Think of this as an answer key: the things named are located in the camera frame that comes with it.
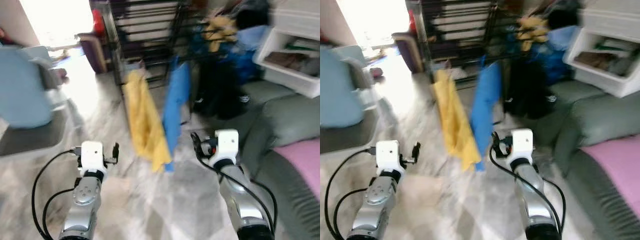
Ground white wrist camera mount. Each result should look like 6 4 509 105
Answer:
80 141 108 176
375 140 403 175
506 128 535 167
209 129 240 168

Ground blue bag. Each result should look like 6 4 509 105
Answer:
505 25 576 86
192 25 266 86

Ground yellow shirt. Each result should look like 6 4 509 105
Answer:
432 69 482 172
123 70 172 173

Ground blue shirt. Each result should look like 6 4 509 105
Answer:
470 60 503 173
162 57 192 173

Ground grey-green sofa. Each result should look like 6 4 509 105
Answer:
235 80 321 240
547 80 640 240

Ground black drying rack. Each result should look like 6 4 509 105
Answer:
90 0 261 90
407 0 571 91

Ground grey folding chair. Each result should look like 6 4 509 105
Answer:
0 45 71 158
320 45 382 155

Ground pink blanket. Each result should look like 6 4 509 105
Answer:
580 135 640 203
272 139 321 201

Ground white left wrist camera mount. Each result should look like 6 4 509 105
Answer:
80 141 108 176
375 140 403 175

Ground white storage bin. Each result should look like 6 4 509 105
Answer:
562 30 640 99
252 27 321 99

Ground white drawer box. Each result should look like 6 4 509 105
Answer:
271 6 321 41
580 7 640 39

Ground black garment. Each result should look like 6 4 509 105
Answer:
502 57 556 120
192 59 251 120

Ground yellow clothes pile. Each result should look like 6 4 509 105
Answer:
202 15 239 53
515 16 549 51

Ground purple armchair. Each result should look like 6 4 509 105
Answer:
391 32 424 75
77 32 109 75

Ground light blue cushion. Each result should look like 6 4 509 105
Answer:
320 47 365 128
0 46 54 129

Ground brown clothes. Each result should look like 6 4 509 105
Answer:
265 50 321 77
574 50 638 77

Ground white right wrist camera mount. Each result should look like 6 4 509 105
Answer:
209 129 240 168
506 128 535 167

